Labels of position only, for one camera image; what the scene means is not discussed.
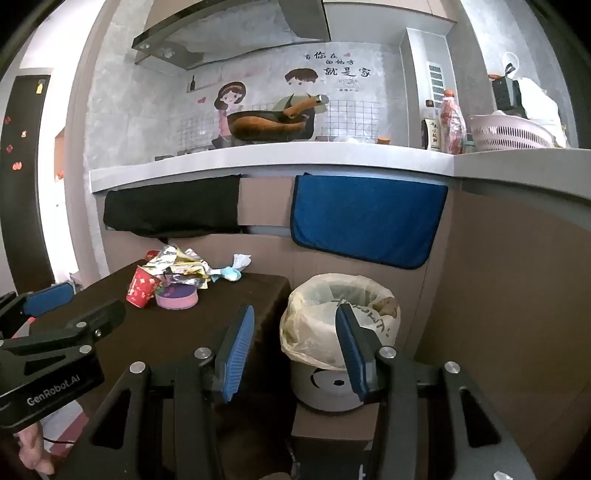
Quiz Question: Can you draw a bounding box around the beige cabinet drawer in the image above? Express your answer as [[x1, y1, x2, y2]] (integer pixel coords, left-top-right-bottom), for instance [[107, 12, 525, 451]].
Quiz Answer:
[[238, 175, 296, 227]]

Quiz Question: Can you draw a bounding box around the dark sauce bottle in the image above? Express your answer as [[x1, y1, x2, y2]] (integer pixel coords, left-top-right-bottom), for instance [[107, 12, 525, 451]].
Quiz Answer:
[[420, 99, 441, 151]]

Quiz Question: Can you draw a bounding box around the cartoon wall sticker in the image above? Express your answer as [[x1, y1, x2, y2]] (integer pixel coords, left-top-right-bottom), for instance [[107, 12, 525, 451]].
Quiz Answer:
[[185, 48, 384, 151]]

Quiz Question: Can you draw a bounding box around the glass range hood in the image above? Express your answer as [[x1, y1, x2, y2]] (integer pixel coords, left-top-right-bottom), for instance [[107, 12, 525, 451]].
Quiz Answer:
[[131, 0, 331, 71]]

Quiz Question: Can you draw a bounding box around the pink slotted basket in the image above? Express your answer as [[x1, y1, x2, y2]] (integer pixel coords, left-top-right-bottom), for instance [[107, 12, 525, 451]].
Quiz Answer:
[[470, 113, 555, 151]]

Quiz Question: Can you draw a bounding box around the brown box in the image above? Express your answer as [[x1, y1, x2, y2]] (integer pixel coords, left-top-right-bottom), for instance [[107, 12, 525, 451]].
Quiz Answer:
[[286, 406, 384, 480]]

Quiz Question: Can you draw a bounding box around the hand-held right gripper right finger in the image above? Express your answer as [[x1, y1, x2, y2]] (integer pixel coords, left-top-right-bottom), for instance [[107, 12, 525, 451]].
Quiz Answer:
[[335, 304, 539, 480]]

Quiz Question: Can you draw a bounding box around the white kitchen counter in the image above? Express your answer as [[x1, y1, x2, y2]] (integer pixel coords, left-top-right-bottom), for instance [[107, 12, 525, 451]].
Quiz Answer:
[[90, 141, 591, 199]]

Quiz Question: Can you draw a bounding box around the blue cloth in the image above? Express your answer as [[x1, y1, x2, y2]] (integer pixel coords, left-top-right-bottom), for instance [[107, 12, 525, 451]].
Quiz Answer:
[[290, 173, 450, 271]]

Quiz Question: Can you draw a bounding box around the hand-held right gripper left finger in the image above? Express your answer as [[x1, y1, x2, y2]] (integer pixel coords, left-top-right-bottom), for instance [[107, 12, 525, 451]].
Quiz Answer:
[[55, 304, 256, 480]]

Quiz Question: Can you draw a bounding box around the red bottle in plastic wrap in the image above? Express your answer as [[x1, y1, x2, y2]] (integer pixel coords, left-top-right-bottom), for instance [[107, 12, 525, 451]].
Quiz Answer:
[[438, 90, 467, 154]]

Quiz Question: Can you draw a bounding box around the red paper cup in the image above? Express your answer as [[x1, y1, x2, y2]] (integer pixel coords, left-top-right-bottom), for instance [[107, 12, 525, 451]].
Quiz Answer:
[[126, 265, 162, 308]]

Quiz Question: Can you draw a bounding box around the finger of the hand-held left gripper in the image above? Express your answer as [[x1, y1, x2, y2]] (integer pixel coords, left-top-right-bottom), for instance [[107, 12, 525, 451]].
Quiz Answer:
[[0, 282, 75, 340], [0, 300, 126, 357]]

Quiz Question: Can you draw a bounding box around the white wall grille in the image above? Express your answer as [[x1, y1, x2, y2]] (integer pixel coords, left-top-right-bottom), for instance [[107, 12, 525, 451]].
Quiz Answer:
[[427, 61, 445, 109]]

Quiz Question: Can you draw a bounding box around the black cloth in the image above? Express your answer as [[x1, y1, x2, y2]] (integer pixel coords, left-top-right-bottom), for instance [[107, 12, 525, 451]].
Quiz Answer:
[[102, 174, 243, 238]]

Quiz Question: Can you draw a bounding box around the black refrigerator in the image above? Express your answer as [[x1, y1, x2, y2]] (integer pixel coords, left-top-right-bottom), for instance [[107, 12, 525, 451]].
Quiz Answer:
[[0, 74, 58, 296]]

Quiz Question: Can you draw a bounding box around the crumpled silver foil wrapper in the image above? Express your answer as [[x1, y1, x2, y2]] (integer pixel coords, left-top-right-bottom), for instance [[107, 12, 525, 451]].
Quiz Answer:
[[147, 246, 204, 271]]

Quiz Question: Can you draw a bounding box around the blue and white plastic bag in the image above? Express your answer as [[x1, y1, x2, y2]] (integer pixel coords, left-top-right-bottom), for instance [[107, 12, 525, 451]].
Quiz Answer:
[[210, 253, 252, 282]]

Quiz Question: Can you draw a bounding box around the crumpled yellow snack wrapper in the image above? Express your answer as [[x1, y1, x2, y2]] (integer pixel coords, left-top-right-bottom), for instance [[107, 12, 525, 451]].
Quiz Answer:
[[164, 262, 218, 289]]

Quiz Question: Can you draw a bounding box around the brown wok with handle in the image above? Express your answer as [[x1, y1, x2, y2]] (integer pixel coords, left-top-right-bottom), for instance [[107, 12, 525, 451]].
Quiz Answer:
[[225, 93, 329, 143]]

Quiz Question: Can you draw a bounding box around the purple eggplant sponge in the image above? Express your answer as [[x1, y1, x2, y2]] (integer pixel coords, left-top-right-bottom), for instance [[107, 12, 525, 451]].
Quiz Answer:
[[156, 282, 199, 311]]

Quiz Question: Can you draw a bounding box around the white trash bin with liner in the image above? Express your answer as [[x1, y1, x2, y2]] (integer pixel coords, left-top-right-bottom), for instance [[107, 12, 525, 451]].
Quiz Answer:
[[279, 273, 402, 411]]

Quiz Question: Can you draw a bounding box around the person's left hand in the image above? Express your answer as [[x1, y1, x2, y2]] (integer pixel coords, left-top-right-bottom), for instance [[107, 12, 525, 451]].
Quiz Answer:
[[18, 422, 54, 476]]

